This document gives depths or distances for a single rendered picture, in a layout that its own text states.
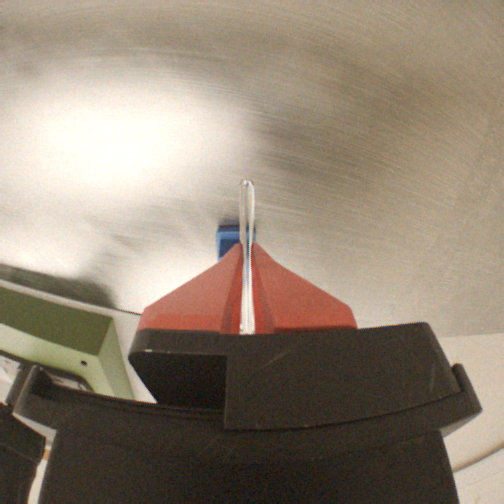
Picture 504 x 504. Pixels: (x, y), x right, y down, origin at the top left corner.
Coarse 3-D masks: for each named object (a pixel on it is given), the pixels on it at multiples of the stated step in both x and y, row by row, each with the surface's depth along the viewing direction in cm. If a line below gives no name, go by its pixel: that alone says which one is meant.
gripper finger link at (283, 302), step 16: (256, 256) 10; (256, 272) 9; (272, 272) 8; (288, 272) 8; (256, 288) 12; (272, 288) 7; (288, 288) 7; (304, 288) 7; (256, 304) 11; (272, 304) 6; (288, 304) 6; (304, 304) 6; (320, 304) 6; (336, 304) 6; (256, 320) 11; (272, 320) 5; (288, 320) 5; (304, 320) 5; (320, 320) 5; (336, 320) 5; (352, 320) 5
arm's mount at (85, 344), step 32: (0, 288) 25; (0, 320) 22; (32, 320) 24; (64, 320) 26; (96, 320) 28; (32, 352) 25; (64, 352) 24; (96, 352) 24; (96, 384) 28; (128, 384) 38
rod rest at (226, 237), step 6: (222, 228) 22; (228, 228) 22; (234, 228) 22; (216, 234) 22; (222, 234) 22; (228, 234) 22; (234, 234) 22; (216, 240) 22; (222, 240) 22; (228, 240) 22; (234, 240) 22; (216, 246) 22; (222, 246) 21; (228, 246) 21; (222, 252) 20
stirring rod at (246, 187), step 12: (240, 192) 10; (252, 192) 10; (240, 204) 10; (252, 204) 10; (240, 216) 11; (252, 216) 11; (240, 228) 11; (252, 228) 11; (240, 240) 11; (252, 240) 11; (252, 312) 14; (252, 324) 15
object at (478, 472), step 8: (488, 456) 46; (496, 456) 43; (472, 464) 51; (480, 464) 47; (488, 464) 44; (496, 464) 41; (456, 472) 56; (464, 472) 52; (472, 472) 49; (480, 472) 45; (488, 472) 42; (496, 472) 39; (456, 480) 53; (464, 480) 50; (472, 480) 46; (480, 480) 45; (464, 488) 47
